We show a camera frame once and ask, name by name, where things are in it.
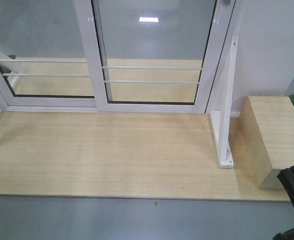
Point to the white sliding glass door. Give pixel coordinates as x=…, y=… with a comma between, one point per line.
x=153, y=56

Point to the white fixed glass door panel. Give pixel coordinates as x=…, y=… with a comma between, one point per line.
x=48, y=56

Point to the light wooden box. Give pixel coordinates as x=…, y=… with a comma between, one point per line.
x=267, y=124

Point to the wooden platform board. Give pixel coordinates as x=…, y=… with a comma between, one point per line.
x=127, y=155

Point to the white triangular support bracket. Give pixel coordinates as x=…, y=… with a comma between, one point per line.
x=220, y=118

